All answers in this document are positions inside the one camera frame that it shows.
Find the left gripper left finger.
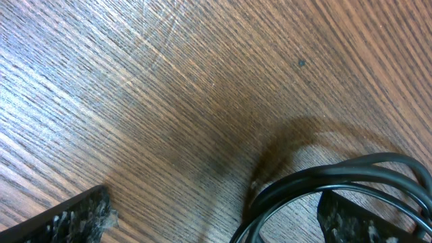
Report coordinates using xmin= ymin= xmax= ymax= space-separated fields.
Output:
xmin=1 ymin=185 xmax=118 ymax=243

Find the black cable bundle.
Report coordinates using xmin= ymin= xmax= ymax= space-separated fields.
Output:
xmin=229 ymin=152 xmax=432 ymax=243

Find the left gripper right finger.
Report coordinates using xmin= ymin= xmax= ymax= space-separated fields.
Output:
xmin=317 ymin=191 xmax=422 ymax=243

